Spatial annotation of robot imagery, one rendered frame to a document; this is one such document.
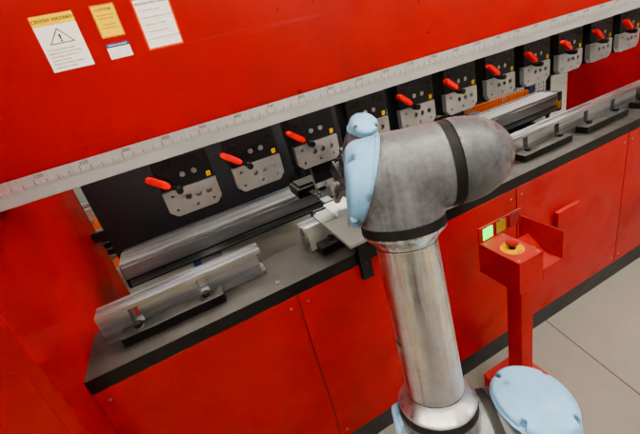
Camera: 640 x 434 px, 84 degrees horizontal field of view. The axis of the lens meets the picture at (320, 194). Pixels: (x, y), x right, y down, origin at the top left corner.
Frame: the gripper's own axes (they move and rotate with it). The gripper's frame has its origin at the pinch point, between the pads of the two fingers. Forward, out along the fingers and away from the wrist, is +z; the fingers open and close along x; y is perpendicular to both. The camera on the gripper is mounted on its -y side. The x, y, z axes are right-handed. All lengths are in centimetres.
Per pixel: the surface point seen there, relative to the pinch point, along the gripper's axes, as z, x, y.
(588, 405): 54, -64, -99
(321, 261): 12.8, 14.0, -11.7
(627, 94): 12, -163, -1
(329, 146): -8.5, -1.1, 16.0
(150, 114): -28, 46, 31
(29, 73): -40, 66, 41
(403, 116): -10.7, -29.9, 15.7
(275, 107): -22.3, 13.1, 26.1
